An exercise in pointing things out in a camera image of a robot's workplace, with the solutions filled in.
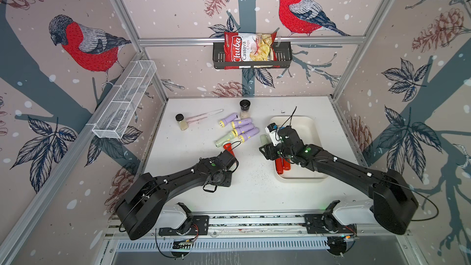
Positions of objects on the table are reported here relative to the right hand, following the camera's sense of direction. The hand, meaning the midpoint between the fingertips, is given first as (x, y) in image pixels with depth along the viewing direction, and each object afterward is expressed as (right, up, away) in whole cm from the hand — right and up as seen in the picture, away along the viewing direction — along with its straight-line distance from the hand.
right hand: (264, 145), depth 84 cm
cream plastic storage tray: (+27, +6, +20) cm, 34 cm away
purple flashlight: (-10, +10, +21) cm, 25 cm away
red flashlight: (+8, -10, +3) cm, 13 cm away
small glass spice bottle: (-44, +9, +17) cm, 48 cm away
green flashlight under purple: (-22, 0, +13) cm, 26 cm away
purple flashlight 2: (-12, +5, +16) cm, 21 cm away
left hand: (-16, -15, +1) cm, 23 cm away
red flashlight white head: (-18, -2, +10) cm, 20 cm away
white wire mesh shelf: (-62, +12, -14) cm, 64 cm away
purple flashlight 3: (-6, +4, +17) cm, 18 cm away
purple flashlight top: (-17, +12, +26) cm, 33 cm away
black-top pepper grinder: (-9, +15, +22) cm, 28 cm away
